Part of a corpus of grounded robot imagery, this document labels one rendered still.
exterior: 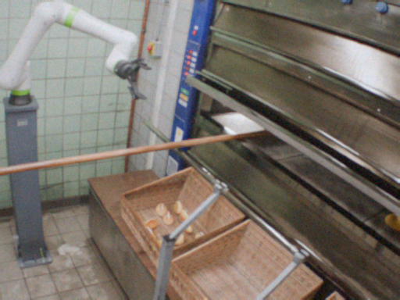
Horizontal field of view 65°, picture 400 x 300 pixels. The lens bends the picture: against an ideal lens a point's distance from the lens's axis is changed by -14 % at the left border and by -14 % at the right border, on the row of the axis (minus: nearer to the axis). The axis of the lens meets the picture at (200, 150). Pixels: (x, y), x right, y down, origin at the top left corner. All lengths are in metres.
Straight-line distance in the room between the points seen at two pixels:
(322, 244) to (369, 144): 0.52
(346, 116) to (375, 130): 0.15
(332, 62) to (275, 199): 0.74
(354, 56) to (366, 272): 0.90
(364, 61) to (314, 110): 0.33
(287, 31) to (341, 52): 0.33
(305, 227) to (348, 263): 0.29
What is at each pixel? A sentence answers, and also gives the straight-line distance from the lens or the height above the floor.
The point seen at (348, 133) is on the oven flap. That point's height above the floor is 1.51.
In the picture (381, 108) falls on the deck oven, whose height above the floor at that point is 1.66.
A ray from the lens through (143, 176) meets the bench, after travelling 2.65.
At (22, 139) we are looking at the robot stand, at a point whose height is 1.00.
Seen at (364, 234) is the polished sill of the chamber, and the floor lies 1.17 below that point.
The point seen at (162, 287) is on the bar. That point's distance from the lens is 1.72.
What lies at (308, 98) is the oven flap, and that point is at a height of 1.56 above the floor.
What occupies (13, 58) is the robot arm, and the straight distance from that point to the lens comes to 1.87.
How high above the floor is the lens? 1.92
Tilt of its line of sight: 25 degrees down
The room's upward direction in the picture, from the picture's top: 11 degrees clockwise
